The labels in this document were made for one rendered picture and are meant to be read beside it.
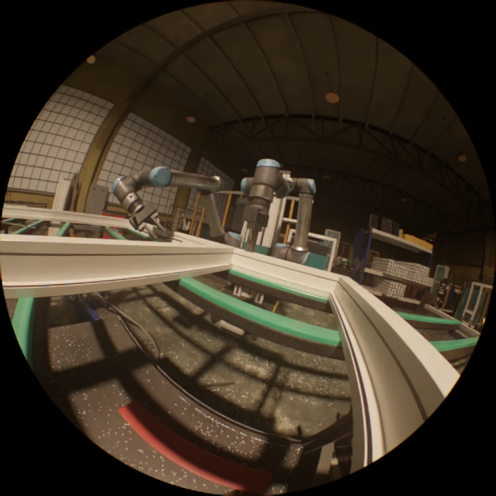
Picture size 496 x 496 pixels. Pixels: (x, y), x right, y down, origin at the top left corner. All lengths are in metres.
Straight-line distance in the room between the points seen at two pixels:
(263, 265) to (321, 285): 0.20
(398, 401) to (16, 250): 0.42
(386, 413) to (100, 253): 0.38
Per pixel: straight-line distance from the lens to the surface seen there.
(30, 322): 0.24
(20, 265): 0.30
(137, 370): 0.49
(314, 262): 4.07
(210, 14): 7.97
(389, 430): 0.16
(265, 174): 0.54
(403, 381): 0.16
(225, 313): 0.28
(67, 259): 0.27
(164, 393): 0.44
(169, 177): 0.69
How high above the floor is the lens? 0.99
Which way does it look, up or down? 4 degrees down
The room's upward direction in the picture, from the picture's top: 12 degrees clockwise
